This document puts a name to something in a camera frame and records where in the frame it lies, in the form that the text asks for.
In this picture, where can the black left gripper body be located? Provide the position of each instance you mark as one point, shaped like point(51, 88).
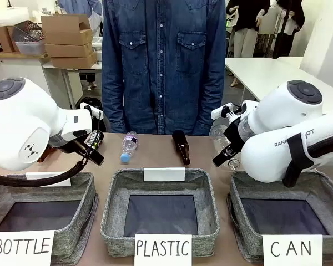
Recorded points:
point(77, 147)

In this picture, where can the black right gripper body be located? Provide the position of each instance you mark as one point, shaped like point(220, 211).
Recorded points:
point(234, 135)

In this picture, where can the large clear plastic bottle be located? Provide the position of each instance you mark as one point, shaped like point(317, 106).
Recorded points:
point(217, 135)

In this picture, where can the multicoloured drink can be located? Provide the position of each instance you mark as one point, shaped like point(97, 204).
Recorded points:
point(94, 137)

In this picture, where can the small clear plastic water bottle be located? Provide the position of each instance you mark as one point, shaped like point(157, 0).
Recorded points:
point(129, 145)

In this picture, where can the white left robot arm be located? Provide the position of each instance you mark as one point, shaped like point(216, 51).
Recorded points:
point(16, 124)

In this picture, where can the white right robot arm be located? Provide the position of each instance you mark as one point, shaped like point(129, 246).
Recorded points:
point(266, 155)

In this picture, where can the grey fabric basket can label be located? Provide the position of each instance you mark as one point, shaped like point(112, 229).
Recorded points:
point(238, 199)

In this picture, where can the grey fabric basket bottle label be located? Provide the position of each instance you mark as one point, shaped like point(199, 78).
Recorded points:
point(80, 210)

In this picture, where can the grey fabric basket plastic label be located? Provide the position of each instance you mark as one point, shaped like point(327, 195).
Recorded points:
point(116, 210)

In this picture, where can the white paper sign CAN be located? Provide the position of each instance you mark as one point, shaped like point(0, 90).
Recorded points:
point(291, 248)

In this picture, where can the blank white card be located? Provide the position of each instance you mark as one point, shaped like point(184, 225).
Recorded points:
point(58, 181)
point(164, 174)

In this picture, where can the black backpack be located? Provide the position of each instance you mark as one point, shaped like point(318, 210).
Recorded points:
point(91, 101)

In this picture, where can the white table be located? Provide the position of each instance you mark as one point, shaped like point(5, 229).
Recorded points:
point(255, 74)

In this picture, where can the flat cardboard box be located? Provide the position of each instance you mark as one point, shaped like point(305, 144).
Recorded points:
point(69, 37)
point(69, 50)
point(73, 61)

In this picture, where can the person in denim shirt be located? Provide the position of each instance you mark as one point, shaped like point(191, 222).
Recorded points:
point(163, 69)

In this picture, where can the white paper sign PLASTIC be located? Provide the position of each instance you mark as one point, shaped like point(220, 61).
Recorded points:
point(163, 248)

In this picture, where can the clear plastic tub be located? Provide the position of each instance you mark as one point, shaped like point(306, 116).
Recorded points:
point(30, 47)

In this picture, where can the wooden shelf board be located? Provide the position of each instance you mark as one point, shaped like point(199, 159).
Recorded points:
point(16, 55)

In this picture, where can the white paper sign BOTTLE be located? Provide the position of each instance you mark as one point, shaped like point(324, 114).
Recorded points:
point(22, 246)

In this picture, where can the black tripod pole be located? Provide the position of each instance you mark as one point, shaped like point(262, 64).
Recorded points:
point(283, 27)

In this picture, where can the bystander in black top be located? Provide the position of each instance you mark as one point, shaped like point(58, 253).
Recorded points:
point(247, 16)

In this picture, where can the open cardboard box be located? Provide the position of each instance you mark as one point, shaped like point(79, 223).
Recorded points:
point(63, 23)

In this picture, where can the small cardboard box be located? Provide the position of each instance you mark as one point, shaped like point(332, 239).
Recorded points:
point(5, 38)

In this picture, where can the bystander in black jacket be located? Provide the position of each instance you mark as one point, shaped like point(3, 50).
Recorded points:
point(294, 19)

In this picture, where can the bystander in blue shirt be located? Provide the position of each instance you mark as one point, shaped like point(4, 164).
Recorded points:
point(77, 5)

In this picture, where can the white foam block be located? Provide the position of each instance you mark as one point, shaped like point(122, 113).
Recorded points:
point(11, 15)

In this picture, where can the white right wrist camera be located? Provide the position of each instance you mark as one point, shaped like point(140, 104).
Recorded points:
point(224, 111)

